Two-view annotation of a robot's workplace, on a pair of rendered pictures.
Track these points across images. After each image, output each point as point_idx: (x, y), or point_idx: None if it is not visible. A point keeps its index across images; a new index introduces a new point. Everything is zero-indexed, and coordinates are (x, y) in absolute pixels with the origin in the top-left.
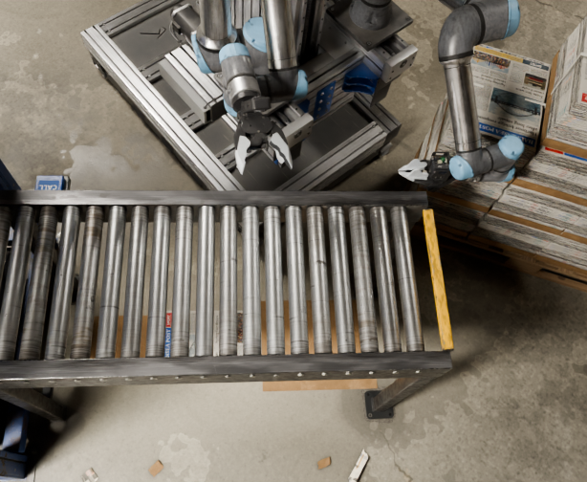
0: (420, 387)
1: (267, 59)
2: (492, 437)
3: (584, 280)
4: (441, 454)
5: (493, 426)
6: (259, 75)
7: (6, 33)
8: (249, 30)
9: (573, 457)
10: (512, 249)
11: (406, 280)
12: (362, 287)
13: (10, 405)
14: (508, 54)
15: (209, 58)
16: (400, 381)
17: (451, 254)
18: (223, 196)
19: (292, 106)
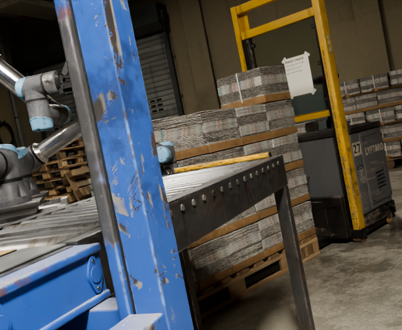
0: (295, 226)
1: (16, 159)
2: (361, 308)
3: (263, 267)
4: (368, 327)
5: (352, 308)
6: (16, 177)
7: None
8: None
9: (386, 285)
10: (222, 274)
11: (215, 167)
12: (206, 171)
13: None
14: None
15: None
16: (287, 245)
17: (207, 318)
18: (80, 201)
19: (45, 208)
